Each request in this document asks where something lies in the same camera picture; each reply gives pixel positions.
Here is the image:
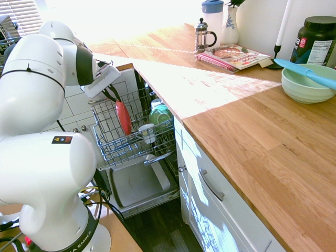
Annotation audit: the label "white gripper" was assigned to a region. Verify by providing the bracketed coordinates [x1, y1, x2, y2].
[79, 65, 122, 102]

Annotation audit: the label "pink red plate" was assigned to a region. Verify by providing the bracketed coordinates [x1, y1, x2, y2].
[115, 100, 133, 137]

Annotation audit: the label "lower dishwasher rack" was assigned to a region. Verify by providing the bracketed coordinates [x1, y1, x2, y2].
[154, 128, 181, 182]

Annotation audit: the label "open dishwasher door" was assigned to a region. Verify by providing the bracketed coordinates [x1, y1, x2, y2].
[94, 154, 181, 219]

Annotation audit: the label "green bowl in rack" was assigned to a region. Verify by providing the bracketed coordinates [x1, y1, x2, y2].
[149, 104, 173, 125]

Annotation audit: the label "white cup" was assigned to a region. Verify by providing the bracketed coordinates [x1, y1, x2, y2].
[137, 123, 158, 144]

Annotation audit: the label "black table clamp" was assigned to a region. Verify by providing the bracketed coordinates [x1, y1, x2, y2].
[91, 167, 111, 196]

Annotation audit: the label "glass french press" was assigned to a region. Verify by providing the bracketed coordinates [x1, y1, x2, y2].
[194, 17, 218, 55]

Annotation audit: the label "grey cutlery basket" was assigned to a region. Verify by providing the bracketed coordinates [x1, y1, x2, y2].
[0, 36, 23, 67]

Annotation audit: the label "window blinds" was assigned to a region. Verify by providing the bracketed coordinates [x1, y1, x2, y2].
[0, 0, 46, 35]

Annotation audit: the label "black countertop appliance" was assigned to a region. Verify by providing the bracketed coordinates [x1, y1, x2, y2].
[0, 15, 19, 40]

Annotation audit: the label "white pitcher with blue lid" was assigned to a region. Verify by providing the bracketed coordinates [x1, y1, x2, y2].
[201, 0, 225, 44]

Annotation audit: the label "cookbook with red binding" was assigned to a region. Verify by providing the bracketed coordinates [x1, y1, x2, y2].
[196, 43, 272, 74]

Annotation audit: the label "white vase with blue flowers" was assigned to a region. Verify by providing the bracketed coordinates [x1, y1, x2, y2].
[220, 6, 240, 46]

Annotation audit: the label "black candle holder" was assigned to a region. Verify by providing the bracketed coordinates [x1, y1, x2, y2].
[266, 44, 283, 70]

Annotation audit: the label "white taper candle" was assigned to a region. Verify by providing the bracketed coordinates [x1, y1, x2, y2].
[276, 0, 294, 46]

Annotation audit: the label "mint green mixing bowl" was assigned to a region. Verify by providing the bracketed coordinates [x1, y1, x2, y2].
[281, 64, 336, 104]

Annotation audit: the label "blue spatula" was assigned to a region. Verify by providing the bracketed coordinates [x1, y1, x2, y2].
[273, 58, 336, 91]

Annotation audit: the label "black protein powder jar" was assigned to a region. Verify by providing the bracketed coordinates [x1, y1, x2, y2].
[289, 16, 336, 69]

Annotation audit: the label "wire dishwasher rack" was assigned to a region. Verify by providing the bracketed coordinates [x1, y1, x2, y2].
[90, 87, 176, 169]

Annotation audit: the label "long black robot cable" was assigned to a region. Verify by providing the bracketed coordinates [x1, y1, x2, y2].
[0, 62, 67, 132]

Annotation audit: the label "bundle of base cables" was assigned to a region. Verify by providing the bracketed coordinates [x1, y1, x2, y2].
[77, 185, 127, 222]

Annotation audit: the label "curved silver cabinet handle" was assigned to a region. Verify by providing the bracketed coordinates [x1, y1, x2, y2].
[198, 169, 225, 202]

